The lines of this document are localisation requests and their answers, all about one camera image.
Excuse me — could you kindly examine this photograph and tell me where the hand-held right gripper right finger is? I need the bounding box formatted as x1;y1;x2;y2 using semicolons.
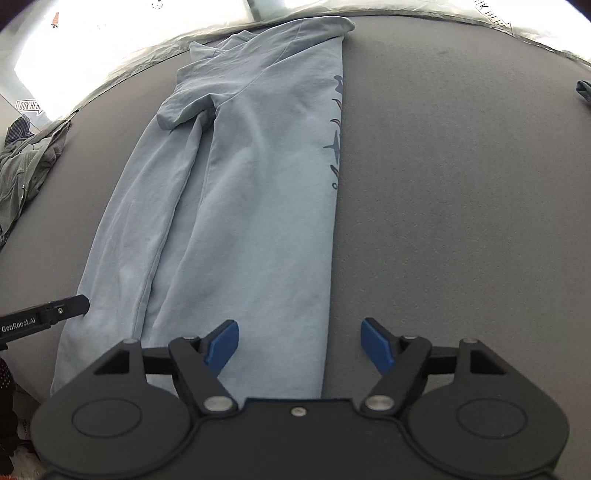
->
360;317;506;416

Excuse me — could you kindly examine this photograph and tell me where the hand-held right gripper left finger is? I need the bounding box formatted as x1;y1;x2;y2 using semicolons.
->
92;319;241;416

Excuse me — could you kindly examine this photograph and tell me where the plaid shirt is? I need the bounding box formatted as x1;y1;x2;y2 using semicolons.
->
0;115;35;250

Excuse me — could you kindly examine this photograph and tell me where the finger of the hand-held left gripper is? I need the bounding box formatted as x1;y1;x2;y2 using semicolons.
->
44;295;90;326

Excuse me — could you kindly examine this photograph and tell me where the person's dark dotted clothing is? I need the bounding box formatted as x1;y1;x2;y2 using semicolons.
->
0;355;21;462

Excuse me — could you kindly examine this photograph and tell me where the grey shirt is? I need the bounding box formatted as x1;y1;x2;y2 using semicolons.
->
0;120;72;241

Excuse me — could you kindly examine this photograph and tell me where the light blue T-shirt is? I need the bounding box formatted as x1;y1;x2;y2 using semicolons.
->
51;16;356;400

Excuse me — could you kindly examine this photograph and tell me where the fluffy white orange rug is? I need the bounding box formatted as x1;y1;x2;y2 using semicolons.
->
0;443;51;480

